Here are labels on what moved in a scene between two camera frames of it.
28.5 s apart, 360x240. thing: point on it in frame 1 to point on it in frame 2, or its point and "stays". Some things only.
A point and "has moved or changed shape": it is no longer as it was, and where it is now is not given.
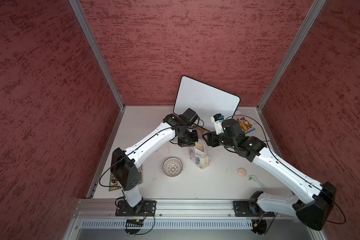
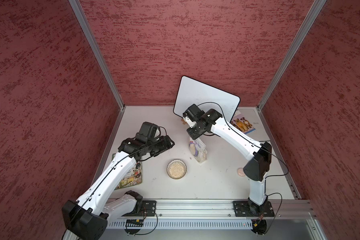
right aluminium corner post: (314, 12) stays
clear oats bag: (198, 155) has moved or changed shape
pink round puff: (241, 172) stays
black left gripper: (191, 142) to (165, 144)
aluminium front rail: (103, 209) stays
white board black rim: (204, 100) stays
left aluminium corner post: (79, 10) stays
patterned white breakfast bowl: (172, 167) has moved or changed shape
